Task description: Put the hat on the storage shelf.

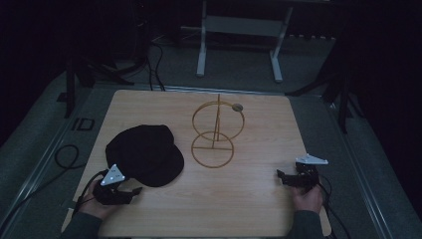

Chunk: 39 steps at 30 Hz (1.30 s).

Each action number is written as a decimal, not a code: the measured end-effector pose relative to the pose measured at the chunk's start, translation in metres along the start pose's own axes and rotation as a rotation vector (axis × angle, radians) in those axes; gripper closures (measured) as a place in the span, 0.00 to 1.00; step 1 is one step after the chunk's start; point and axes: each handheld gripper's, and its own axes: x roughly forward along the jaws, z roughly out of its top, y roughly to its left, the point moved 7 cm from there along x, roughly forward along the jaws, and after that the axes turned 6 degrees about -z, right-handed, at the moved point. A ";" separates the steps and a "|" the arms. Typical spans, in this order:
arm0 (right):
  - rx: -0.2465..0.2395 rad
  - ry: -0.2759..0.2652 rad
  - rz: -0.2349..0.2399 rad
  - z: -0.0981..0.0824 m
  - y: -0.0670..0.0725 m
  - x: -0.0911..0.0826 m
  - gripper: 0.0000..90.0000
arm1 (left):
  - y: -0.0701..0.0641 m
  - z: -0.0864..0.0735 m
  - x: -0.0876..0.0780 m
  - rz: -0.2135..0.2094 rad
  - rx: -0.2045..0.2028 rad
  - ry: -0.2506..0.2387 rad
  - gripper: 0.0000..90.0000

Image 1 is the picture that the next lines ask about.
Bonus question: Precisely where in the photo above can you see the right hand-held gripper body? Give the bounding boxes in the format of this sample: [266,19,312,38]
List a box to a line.
[282,153,329,194]

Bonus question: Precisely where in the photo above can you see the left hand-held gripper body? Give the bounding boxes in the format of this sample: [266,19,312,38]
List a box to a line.
[92,163,133,206]

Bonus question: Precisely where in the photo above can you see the black cap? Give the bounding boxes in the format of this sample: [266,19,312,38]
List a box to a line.
[105,123,185,188]

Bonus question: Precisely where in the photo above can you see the gold wire hat stand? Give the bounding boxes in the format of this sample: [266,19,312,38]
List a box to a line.
[190,94,246,169]

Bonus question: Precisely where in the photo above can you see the person's right hand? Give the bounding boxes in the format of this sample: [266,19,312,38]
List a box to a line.
[291,184,323,215]

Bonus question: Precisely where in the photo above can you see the person's left hand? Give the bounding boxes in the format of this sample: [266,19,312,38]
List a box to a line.
[78,179,121,221]

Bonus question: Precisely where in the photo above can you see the black tripod stand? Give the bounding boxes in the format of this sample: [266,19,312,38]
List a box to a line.
[285,33,366,134]
[63,0,150,120]

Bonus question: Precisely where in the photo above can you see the white metal stand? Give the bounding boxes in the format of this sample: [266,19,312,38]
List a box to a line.
[180,0,295,84]

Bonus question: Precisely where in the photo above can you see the black cable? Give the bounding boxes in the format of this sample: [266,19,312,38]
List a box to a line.
[317,173,352,239]
[145,41,167,93]
[0,143,110,230]

